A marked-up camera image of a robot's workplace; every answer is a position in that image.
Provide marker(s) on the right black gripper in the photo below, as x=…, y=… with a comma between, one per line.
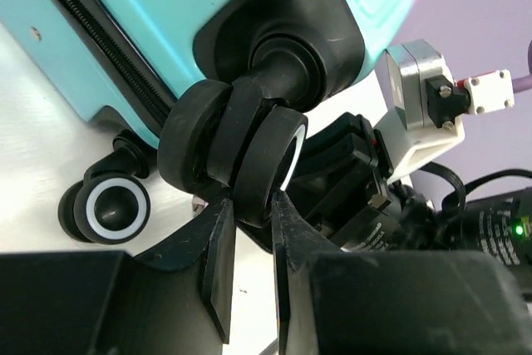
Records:
x=340, y=188

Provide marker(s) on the pink and teal suitcase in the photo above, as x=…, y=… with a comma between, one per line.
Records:
x=129, y=61

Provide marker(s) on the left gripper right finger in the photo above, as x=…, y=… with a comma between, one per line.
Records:
x=330, y=301

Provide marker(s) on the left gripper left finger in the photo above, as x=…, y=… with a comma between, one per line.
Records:
x=174, y=298

